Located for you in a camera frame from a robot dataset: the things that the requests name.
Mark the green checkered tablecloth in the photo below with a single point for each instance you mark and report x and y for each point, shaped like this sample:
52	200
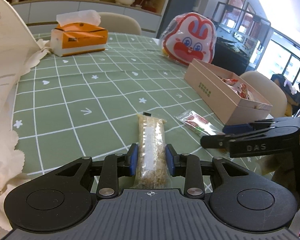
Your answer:
88	105

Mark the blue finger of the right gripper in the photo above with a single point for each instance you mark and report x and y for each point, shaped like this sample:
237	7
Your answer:
273	126
257	143

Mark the orange tissue box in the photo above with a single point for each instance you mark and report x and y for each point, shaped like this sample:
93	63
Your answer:
78	32

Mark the beige chair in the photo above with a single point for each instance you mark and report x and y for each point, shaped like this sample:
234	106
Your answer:
117	23
269	90

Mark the red white snack packet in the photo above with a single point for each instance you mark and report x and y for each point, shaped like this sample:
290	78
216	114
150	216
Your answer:
239	88

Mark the pink cardboard box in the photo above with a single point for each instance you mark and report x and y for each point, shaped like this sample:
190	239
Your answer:
207	80

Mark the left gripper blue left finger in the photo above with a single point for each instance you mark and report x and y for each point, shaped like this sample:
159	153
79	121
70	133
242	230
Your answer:
114	167

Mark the beige chair back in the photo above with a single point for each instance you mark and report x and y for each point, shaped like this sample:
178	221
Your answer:
117	23

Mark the beige chair right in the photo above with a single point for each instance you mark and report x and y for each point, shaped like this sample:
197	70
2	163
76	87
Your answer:
269	90

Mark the small red green snack packet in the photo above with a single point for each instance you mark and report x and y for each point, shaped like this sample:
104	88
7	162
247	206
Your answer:
198	124

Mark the long oat bar packet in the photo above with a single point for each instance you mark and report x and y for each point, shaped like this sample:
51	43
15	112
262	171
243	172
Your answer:
151	170

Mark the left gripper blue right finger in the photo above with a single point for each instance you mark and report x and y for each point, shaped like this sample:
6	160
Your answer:
187	166

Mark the beige cloth bag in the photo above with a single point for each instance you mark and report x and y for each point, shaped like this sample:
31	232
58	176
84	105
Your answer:
19	52

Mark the black glass display cabinet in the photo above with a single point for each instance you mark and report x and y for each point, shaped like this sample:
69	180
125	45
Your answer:
241	35

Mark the rabbit face snack bag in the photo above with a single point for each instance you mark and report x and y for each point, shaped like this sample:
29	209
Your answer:
189	36

